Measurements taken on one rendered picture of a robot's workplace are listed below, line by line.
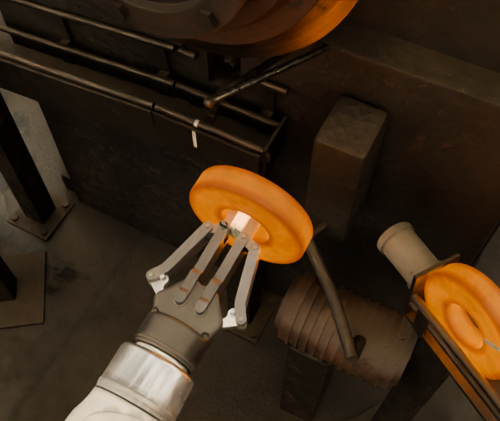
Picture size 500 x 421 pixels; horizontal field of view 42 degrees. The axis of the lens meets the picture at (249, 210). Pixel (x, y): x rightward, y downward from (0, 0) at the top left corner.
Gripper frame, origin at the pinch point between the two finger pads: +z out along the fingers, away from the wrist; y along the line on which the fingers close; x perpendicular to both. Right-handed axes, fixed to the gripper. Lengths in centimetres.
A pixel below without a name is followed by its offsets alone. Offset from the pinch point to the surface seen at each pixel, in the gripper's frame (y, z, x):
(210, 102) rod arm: -9.6, 8.4, 5.6
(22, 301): -61, -9, -84
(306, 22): -1.8, 17.9, 13.7
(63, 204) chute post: -69, 19, -84
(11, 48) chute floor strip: -62, 22, -23
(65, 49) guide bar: -49, 22, -18
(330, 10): 0.9, 18.1, 16.6
